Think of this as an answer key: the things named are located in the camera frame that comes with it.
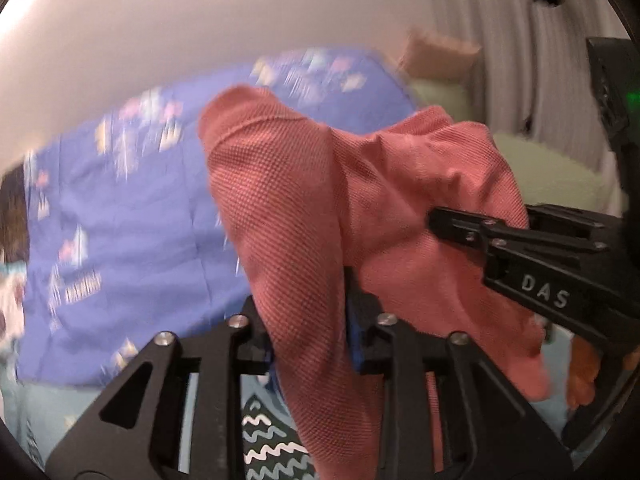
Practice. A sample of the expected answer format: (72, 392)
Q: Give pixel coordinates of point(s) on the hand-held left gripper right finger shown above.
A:
(356, 345)

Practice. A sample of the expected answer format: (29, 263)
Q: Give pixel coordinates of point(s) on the white curtain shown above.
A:
(500, 35)

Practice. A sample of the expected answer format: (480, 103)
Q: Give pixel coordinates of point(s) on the pink shirt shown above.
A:
(300, 210)

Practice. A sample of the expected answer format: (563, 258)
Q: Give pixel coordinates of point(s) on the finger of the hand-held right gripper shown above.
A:
(575, 217)
(460, 227)

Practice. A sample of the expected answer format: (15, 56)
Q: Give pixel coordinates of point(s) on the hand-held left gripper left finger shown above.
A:
(250, 345)

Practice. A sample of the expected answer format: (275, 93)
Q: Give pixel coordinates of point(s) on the small green pillow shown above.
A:
(440, 97)

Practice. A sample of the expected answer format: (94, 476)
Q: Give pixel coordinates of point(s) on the peach pillow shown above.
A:
(435, 55)

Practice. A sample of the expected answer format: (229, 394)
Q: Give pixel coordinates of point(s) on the teal printed blanket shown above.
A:
(35, 410)

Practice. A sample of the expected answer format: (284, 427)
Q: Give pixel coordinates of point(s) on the large green pillow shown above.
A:
(550, 170)

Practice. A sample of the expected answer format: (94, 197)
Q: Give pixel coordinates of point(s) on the white printed quilt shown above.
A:
(10, 300)

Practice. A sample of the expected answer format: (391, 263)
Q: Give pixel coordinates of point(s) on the purple tree print sheet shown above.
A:
(125, 210)

